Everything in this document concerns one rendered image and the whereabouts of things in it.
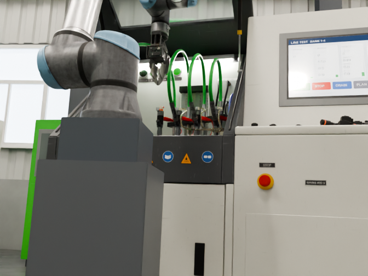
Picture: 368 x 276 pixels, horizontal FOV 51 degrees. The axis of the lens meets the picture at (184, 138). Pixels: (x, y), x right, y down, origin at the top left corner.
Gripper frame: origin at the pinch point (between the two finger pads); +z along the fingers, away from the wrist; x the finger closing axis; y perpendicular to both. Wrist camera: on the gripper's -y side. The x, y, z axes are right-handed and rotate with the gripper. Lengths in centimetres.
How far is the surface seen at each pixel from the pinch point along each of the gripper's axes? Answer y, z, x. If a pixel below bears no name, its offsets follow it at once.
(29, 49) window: -349, -184, -343
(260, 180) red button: 26, 41, 44
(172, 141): 21.6, 28.4, 13.7
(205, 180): 22, 42, 26
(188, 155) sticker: 21.6, 33.4, 19.8
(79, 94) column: -324, -99, -233
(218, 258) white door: 22, 66, 31
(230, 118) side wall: 13.3, 18.7, 32.2
